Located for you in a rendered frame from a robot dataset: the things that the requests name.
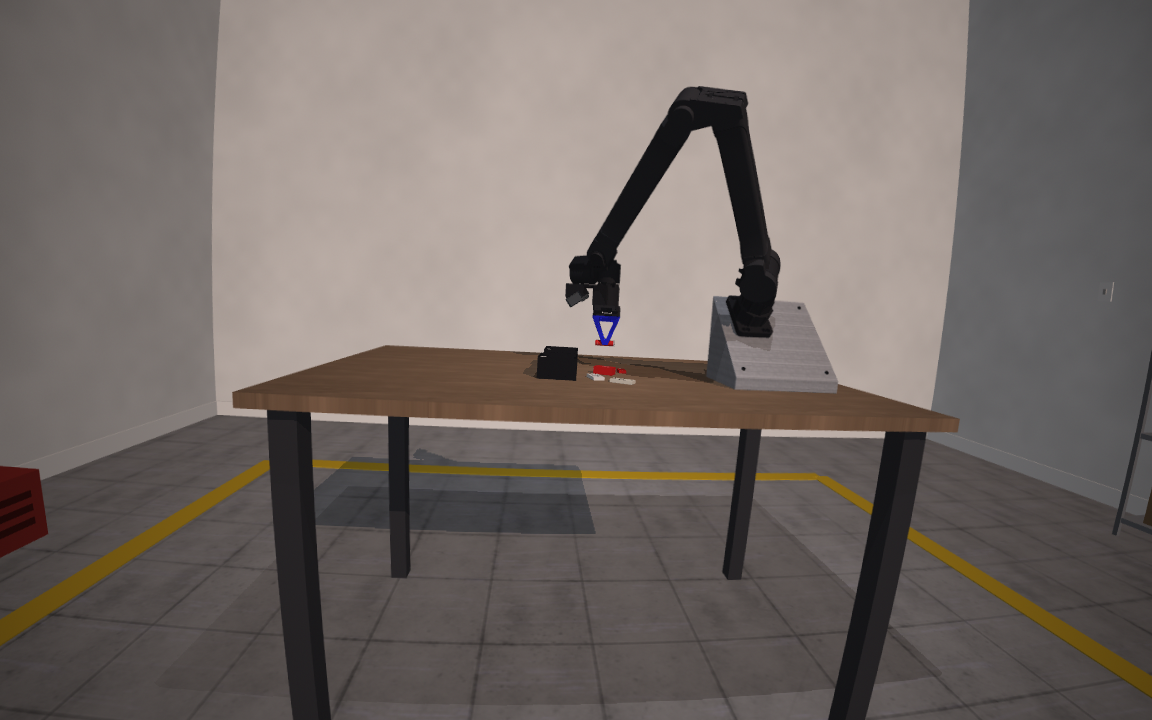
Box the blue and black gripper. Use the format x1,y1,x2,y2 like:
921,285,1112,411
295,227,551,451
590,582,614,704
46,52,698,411
592,285,620,344

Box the black rack of bins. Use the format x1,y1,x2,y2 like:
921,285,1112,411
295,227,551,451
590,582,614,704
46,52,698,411
537,346,578,381

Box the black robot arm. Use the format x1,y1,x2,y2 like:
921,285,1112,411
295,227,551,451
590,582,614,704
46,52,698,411
564,86,781,338

